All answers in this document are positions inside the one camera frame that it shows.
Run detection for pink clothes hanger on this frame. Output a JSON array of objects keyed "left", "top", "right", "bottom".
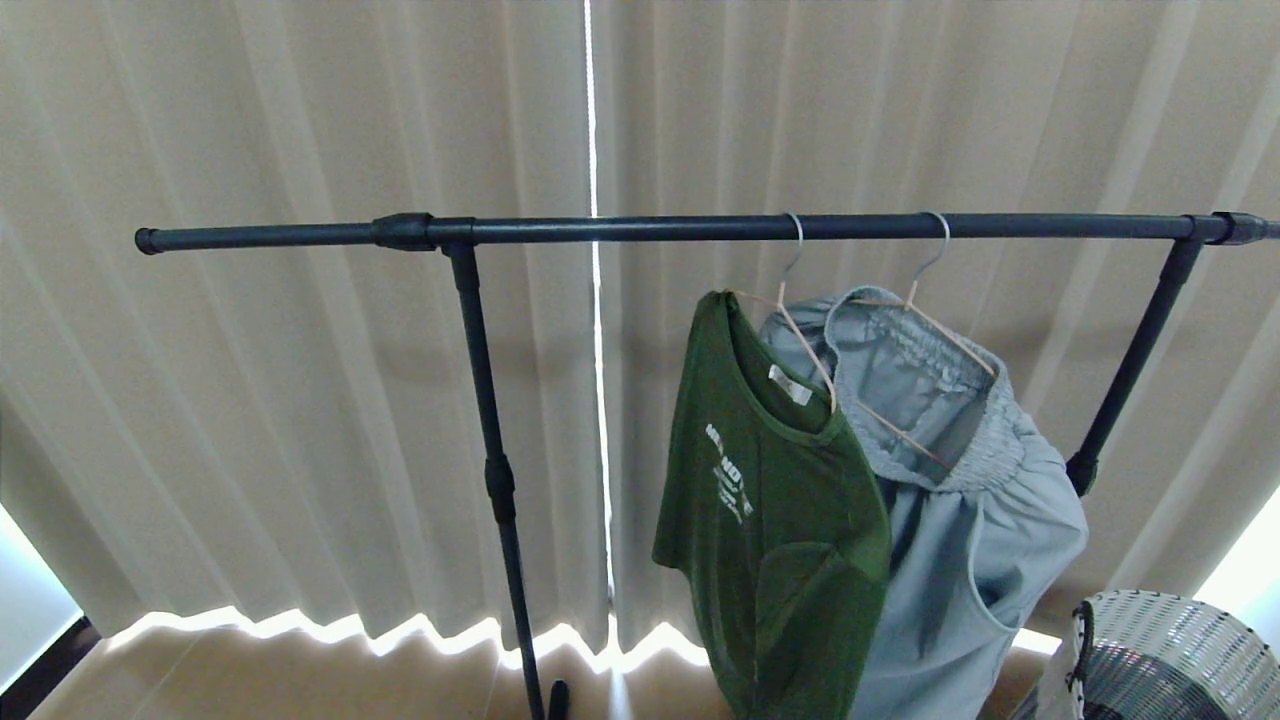
[
  {"left": 850, "top": 212, "right": 998, "bottom": 471},
  {"left": 735, "top": 213, "right": 839, "bottom": 413}
]

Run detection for green garment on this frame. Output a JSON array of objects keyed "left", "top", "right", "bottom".
[{"left": 652, "top": 290, "right": 893, "bottom": 720}]

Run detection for pale grey shorts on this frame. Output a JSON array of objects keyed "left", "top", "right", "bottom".
[{"left": 757, "top": 287, "right": 1091, "bottom": 720}]

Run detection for black clothes rack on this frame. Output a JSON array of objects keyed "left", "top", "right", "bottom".
[{"left": 135, "top": 210, "right": 1280, "bottom": 720}]

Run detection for white laundry basket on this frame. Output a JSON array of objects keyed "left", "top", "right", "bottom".
[{"left": 1035, "top": 590, "right": 1280, "bottom": 720}]

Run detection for beige curtain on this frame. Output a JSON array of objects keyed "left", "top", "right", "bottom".
[{"left": 0, "top": 0, "right": 1280, "bottom": 661}]

